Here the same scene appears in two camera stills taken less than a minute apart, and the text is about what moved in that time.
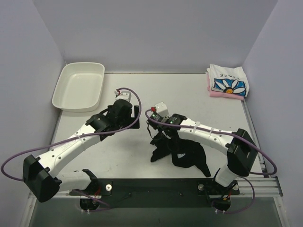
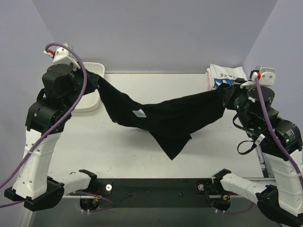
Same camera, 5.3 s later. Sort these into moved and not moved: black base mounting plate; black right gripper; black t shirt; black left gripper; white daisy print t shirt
Moved: black t shirt; black left gripper; black right gripper
Not moved: black base mounting plate; white daisy print t shirt
